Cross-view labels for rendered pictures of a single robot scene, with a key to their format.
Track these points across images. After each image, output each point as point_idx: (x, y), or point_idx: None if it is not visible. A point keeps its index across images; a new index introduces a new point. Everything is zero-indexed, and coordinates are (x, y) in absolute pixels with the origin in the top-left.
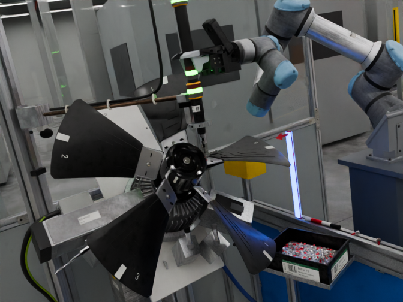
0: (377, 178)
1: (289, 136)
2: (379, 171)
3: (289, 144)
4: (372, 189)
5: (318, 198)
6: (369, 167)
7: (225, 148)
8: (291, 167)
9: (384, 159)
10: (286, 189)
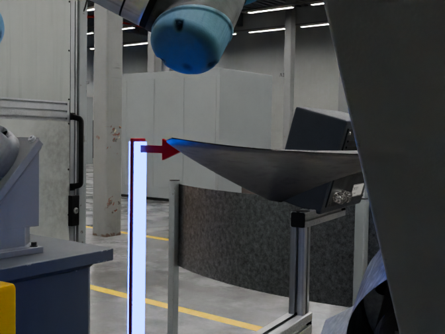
0: (51, 286)
1: (144, 154)
2: (67, 262)
3: (141, 181)
4: (36, 323)
5: None
6: (44, 264)
7: (304, 150)
8: (140, 254)
9: (26, 246)
10: None
